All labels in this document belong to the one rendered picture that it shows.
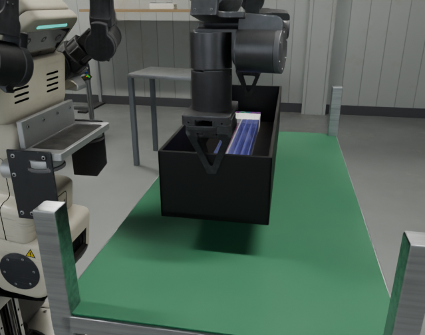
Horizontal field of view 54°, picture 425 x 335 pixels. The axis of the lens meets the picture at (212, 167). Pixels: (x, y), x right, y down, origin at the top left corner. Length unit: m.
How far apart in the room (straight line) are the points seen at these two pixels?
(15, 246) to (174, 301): 0.58
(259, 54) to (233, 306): 0.33
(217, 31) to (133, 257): 0.37
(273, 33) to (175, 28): 5.17
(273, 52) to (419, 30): 5.15
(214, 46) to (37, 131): 0.55
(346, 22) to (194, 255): 4.97
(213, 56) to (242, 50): 0.04
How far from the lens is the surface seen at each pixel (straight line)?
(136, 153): 3.66
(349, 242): 0.75
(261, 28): 0.55
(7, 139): 1.01
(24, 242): 1.08
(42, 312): 1.71
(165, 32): 5.74
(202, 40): 0.56
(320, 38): 5.40
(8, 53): 0.78
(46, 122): 1.02
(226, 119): 0.54
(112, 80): 6.10
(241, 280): 0.63
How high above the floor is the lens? 1.33
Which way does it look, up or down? 22 degrees down
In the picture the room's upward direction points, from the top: straight up
